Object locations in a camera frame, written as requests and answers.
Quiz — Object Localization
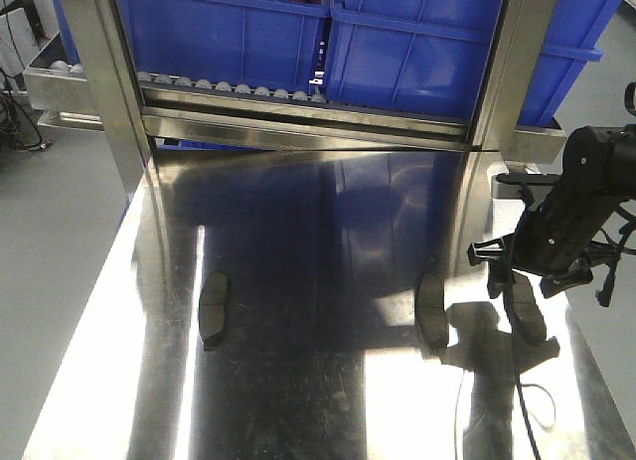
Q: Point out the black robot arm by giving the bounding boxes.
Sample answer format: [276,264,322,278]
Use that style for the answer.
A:
[467,124,635,307]

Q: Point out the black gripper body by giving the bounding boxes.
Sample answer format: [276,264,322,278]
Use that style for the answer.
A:
[496,173,614,276]

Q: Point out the blue plastic bin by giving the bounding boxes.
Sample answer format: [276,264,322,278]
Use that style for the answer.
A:
[48,0,333,96]
[325,0,622,127]

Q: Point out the stainless steel roller rack frame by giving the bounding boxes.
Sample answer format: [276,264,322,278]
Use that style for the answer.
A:
[24,0,565,192]

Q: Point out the left blue plastic bin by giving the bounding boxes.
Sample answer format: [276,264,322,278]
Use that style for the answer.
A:
[48,0,333,96]

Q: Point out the dark brake pad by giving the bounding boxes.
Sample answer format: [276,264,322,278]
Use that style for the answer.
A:
[414,273,449,355]
[198,271,231,352]
[504,273,547,347]

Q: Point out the right blue plastic bin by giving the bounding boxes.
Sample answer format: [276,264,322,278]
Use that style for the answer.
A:
[325,0,622,127]

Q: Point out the black floor cables with plug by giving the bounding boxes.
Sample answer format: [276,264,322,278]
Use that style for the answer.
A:
[0,67,56,153]

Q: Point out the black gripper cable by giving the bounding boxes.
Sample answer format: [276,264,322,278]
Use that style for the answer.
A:
[499,240,546,460]

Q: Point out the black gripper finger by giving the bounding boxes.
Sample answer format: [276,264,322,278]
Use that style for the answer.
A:
[540,267,593,299]
[467,235,515,299]

